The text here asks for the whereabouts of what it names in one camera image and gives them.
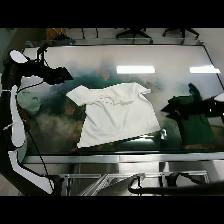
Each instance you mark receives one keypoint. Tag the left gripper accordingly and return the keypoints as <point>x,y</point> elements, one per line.
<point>59,75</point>

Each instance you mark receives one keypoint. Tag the white T-shirt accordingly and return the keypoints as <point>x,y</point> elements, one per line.
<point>116,113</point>

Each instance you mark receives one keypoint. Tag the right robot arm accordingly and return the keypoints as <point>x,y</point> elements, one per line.
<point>213,108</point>

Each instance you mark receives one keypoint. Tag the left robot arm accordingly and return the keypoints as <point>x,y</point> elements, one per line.
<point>10,75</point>

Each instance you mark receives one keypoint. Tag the black chair base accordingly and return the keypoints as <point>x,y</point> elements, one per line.
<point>134,32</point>
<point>182,32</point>

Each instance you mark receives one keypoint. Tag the silver frame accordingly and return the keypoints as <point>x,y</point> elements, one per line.
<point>100,158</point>

